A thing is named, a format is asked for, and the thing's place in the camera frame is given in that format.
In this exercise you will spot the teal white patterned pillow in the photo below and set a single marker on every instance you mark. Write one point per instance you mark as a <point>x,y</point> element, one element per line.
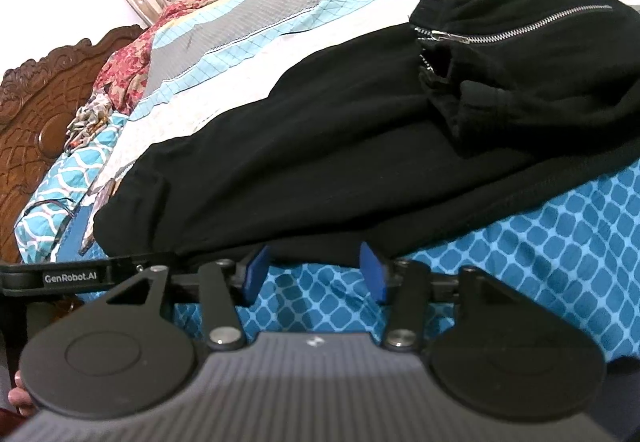
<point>57,196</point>

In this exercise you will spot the black pants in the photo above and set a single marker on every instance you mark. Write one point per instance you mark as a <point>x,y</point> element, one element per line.
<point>470,112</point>

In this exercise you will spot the patterned blue grey bedsheet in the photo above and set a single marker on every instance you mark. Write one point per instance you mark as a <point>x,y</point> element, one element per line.
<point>577,254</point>

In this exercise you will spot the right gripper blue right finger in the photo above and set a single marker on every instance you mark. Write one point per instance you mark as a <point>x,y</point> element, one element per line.
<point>403,286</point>

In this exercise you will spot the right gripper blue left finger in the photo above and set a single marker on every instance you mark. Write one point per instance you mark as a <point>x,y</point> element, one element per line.
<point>224,285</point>

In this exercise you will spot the left hand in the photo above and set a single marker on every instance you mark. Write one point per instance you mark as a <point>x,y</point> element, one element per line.
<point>20,399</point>

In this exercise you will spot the carved wooden headboard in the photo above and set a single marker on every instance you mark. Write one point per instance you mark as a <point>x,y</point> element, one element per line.
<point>38,101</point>

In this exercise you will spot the red floral blanket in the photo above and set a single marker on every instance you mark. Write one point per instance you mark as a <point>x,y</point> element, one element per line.
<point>121,83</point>

